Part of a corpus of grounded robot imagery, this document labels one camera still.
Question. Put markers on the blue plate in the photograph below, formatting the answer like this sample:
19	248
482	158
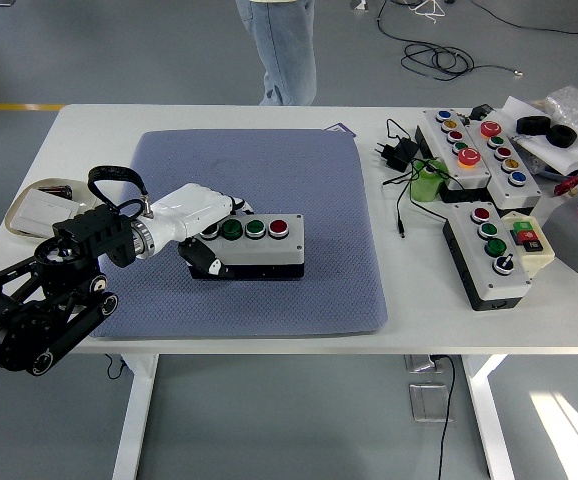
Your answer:
549	173

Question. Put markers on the white foam sheet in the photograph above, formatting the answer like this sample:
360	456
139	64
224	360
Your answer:
564	157

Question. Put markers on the grey block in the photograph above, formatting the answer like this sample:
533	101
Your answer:
569	240

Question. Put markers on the silver socket bracket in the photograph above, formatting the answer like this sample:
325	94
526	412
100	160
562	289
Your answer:
419	362

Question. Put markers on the person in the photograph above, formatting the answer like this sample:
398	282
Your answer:
284	50

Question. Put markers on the red knob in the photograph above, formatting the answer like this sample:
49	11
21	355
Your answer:
566	187

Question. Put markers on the small black device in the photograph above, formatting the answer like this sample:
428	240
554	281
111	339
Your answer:
481	111

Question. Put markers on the five-button box, stop button lit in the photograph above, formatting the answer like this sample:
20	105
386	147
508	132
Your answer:
469	172

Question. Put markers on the clear bubble wrap bag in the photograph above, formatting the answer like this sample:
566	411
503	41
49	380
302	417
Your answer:
574	107

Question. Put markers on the white wall switch plate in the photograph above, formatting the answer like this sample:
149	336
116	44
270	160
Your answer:
39	210

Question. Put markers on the beige three-button switch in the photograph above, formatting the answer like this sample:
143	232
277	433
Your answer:
539	257

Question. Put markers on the green plastic bottle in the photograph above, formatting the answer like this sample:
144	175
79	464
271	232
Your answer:
426	185

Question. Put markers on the grey four-button control box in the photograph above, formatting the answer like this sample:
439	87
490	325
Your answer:
269	255
501	285

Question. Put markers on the five-button box, red stop button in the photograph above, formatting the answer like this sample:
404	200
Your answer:
514	192

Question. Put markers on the small dark brown object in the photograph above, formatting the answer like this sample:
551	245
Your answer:
56	192

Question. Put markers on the grey-blue woven mat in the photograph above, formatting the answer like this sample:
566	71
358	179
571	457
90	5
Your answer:
294	300

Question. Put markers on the purple card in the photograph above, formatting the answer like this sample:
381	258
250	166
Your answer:
346	131

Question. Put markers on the white table leg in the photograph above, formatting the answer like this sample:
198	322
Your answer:
136	425
489	425

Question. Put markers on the silver floor socket plate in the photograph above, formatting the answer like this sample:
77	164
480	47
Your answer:
426	402

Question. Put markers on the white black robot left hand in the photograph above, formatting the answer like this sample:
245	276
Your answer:
194	210

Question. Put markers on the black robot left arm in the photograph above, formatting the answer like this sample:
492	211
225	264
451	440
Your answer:
44	300

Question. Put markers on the white shallow tray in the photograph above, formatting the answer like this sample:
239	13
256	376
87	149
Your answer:
21	195

